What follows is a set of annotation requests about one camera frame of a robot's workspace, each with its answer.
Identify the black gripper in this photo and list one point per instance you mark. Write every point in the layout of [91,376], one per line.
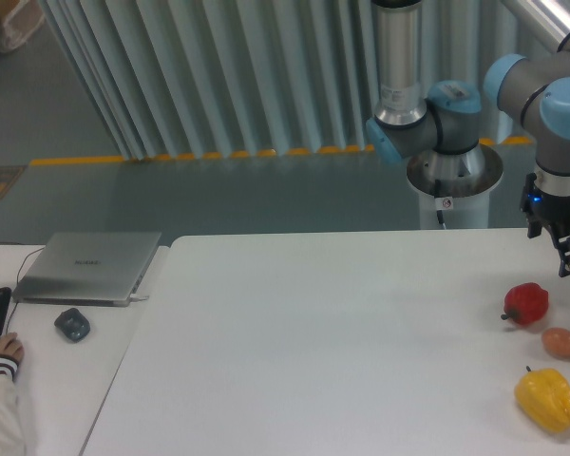
[544,210]

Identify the red bell pepper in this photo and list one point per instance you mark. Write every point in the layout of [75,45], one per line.
[525,304]

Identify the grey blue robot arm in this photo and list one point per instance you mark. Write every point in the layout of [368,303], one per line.
[546,95]

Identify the white sleeved forearm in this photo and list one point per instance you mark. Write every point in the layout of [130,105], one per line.
[12,441]

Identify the person's hand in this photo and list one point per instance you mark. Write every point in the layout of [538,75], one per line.
[11,348]

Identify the brown egg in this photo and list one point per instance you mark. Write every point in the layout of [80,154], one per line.
[556,341]

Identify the yellow bell pepper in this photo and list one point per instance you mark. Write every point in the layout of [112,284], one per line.
[544,396]

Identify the white folding partition screen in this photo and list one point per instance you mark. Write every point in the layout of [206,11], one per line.
[202,77]

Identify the silver closed laptop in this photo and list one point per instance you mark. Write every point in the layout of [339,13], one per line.
[91,268]

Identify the black computer mouse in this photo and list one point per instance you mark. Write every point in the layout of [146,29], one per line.
[74,326]

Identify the cardboard box in plastic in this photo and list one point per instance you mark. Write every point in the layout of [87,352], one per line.
[19,20]

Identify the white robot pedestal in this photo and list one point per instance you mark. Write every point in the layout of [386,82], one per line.
[453,191]

